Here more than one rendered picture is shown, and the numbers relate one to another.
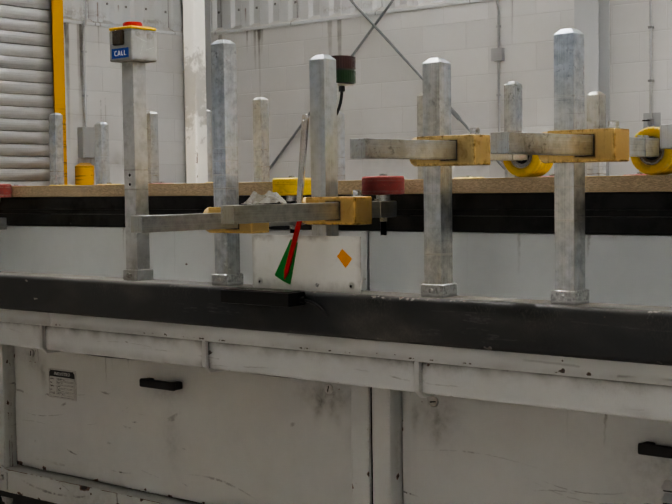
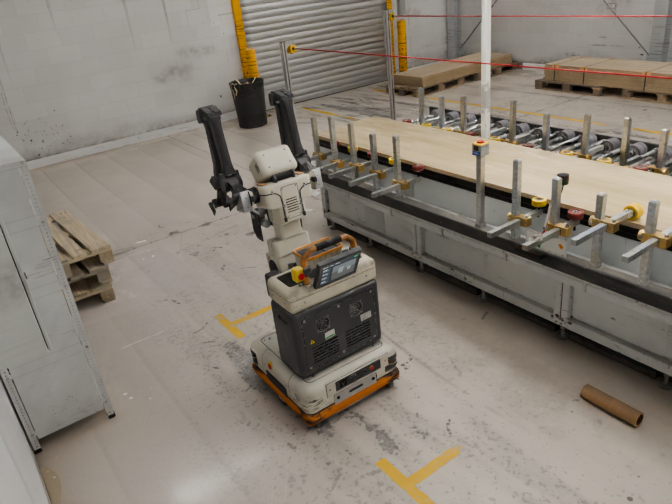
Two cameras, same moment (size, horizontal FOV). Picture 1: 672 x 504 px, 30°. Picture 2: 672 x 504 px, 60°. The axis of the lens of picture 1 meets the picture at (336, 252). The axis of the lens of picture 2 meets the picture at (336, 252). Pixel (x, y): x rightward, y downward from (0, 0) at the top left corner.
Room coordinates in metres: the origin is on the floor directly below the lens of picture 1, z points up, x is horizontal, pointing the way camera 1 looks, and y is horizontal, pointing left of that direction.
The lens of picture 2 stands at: (-0.74, 0.28, 2.22)
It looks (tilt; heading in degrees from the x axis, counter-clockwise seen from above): 26 degrees down; 18
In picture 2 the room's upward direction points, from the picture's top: 7 degrees counter-clockwise
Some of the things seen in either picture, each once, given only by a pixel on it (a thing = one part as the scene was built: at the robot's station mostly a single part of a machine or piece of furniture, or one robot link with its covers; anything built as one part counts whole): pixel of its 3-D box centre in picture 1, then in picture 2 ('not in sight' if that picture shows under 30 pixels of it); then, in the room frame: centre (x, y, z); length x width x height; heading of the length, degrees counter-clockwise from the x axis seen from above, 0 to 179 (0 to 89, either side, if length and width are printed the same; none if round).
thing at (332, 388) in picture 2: not in sight; (357, 374); (1.70, 1.02, 0.23); 0.41 x 0.02 x 0.08; 139
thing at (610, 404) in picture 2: not in sight; (611, 404); (1.85, -0.27, 0.04); 0.30 x 0.08 x 0.08; 50
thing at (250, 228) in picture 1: (234, 219); (519, 219); (2.42, 0.19, 0.83); 0.14 x 0.06 x 0.05; 50
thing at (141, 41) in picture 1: (133, 46); (480, 149); (2.60, 0.41, 1.18); 0.07 x 0.07 x 0.08; 50
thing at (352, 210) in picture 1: (335, 210); (558, 228); (2.27, 0.00, 0.85); 0.14 x 0.06 x 0.05; 50
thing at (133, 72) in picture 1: (135, 171); (480, 191); (2.60, 0.41, 0.93); 0.05 x 0.05 x 0.45; 50
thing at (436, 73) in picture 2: not in sight; (454, 68); (10.75, 1.20, 0.23); 2.41 x 0.77 x 0.17; 142
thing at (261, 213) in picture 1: (314, 212); (551, 234); (2.19, 0.04, 0.84); 0.43 x 0.03 x 0.04; 140
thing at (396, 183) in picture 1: (383, 204); (575, 220); (2.35, -0.09, 0.85); 0.08 x 0.08 x 0.11
